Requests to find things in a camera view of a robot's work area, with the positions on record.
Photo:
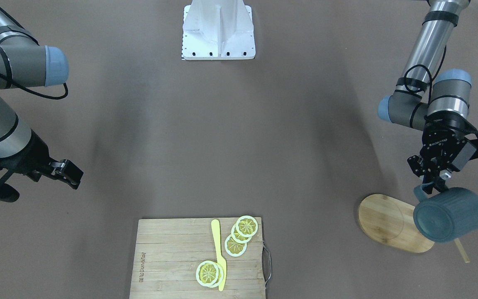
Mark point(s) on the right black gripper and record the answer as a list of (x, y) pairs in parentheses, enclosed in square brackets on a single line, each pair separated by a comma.
[(36, 154)]

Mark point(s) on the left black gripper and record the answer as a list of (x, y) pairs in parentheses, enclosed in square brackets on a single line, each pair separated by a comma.
[(441, 143)]

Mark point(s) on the blue cup yellow inside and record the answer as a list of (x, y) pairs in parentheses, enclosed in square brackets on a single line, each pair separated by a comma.
[(446, 216)]

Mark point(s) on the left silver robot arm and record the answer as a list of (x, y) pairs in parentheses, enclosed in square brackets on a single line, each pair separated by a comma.
[(436, 104)]

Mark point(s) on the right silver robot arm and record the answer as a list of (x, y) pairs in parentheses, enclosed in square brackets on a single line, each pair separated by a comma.
[(41, 71)]

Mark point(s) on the wooden cup rack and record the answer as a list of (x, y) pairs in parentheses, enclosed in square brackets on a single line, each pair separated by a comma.
[(389, 221)]

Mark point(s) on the wooden cutting board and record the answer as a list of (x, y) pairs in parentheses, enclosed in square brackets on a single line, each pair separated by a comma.
[(169, 251)]

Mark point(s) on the lemon slice four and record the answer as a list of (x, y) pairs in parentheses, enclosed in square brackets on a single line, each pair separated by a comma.
[(247, 226)]

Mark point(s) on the yellow plastic knife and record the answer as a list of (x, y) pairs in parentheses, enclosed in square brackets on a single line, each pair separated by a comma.
[(216, 235)]

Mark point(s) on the lemon slice five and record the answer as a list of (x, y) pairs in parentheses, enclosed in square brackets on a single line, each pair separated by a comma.
[(237, 237)]

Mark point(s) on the lemon slice one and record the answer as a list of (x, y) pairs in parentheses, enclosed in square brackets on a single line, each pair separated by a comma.
[(206, 273)]

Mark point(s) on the lemon slice three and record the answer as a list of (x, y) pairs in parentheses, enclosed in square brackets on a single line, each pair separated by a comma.
[(234, 248)]

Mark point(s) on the lemon slice two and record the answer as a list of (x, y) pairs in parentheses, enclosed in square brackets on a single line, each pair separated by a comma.
[(221, 275)]

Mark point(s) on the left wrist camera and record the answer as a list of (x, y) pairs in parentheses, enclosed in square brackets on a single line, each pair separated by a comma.
[(468, 151)]

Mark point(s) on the white camera pillar base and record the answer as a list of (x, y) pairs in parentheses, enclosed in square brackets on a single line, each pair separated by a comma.
[(218, 30)]

